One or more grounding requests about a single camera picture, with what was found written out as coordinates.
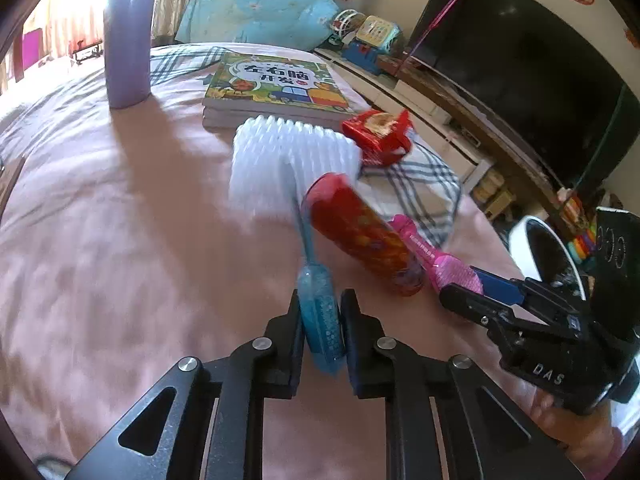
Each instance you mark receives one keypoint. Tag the brown wooden board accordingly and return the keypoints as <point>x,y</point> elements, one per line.
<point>10,185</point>

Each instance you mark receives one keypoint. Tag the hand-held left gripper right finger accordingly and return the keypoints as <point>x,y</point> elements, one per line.
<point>352,347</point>

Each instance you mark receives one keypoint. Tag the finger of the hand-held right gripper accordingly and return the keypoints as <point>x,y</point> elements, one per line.
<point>505,287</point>
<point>475,307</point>

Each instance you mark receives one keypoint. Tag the yellow green toy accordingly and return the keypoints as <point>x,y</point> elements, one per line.
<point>377,34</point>

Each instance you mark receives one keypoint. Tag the pink and green hula hoop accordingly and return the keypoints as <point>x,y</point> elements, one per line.
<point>445,12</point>

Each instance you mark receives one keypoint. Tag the blue toy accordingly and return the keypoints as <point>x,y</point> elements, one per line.
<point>367,57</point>

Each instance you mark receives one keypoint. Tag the beige storage jars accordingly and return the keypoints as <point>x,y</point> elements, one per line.
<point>492,195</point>

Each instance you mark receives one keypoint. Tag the small black stand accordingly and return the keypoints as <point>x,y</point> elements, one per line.
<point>86,53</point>

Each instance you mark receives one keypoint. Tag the red snack wrapper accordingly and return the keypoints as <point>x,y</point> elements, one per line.
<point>377,135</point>

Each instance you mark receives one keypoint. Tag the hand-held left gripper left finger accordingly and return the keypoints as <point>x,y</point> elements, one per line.
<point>295,342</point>

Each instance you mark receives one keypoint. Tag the magenta board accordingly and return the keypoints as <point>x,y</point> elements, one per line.
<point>30,55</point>

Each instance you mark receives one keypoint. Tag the pink hair brush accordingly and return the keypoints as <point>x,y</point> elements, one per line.
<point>425,255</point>

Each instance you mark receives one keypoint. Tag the person's right hand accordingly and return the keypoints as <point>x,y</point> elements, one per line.
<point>565,422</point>

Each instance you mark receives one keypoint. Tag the orange toy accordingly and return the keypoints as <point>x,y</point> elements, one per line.
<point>572,212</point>

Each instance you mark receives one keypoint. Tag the red snack tube can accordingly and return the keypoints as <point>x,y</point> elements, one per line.
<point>360,235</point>

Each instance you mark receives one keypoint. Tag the light blue quilt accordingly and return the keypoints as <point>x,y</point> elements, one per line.
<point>255,5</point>

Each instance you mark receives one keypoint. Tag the purple thermos bottle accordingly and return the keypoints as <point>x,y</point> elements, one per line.
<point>130,45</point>

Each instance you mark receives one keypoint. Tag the white bin with black liner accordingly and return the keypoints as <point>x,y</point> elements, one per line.
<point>555,260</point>

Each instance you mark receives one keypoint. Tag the colourful children's book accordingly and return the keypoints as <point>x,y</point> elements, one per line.
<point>275,85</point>

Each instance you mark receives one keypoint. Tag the black flat television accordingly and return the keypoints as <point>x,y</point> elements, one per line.
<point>530,70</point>

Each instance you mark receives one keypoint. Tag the plaid cloth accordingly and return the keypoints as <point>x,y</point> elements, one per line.
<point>420,190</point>

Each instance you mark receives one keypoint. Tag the person's right forearm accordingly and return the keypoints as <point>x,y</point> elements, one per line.
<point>600,455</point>

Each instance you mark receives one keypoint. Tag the small red wall sticker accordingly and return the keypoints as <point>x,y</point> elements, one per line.
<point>631,37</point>

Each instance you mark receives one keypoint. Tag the white television cabinet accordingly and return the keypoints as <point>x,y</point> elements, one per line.
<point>425,105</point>

